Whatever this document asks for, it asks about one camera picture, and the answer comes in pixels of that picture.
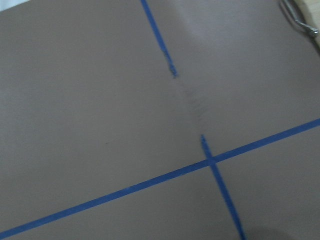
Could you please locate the wooden cutting board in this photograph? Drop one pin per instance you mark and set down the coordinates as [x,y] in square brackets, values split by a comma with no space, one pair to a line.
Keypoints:
[304,17]

